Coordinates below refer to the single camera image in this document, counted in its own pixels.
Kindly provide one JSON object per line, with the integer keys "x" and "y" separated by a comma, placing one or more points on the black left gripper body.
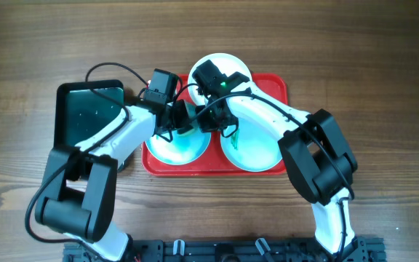
{"x": 177, "y": 117}

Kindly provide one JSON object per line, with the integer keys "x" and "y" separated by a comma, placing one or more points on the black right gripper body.
{"x": 209, "y": 120}

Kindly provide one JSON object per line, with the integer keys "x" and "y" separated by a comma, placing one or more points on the light blue plate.
{"x": 183, "y": 149}
{"x": 251, "y": 148}

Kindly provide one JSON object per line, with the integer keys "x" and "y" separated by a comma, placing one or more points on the green yellow sponge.
{"x": 190, "y": 110}

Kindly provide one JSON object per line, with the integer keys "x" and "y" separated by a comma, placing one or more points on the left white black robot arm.
{"x": 77, "y": 195}

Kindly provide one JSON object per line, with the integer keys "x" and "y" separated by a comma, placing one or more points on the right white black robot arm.
{"x": 317, "y": 157}

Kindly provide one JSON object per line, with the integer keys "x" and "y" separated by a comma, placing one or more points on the red plastic tray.
{"x": 213, "y": 162}

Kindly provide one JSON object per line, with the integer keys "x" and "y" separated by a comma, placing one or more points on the black water tray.
{"x": 85, "y": 108}

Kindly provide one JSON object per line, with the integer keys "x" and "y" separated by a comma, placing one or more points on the white plate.
{"x": 226, "y": 63}

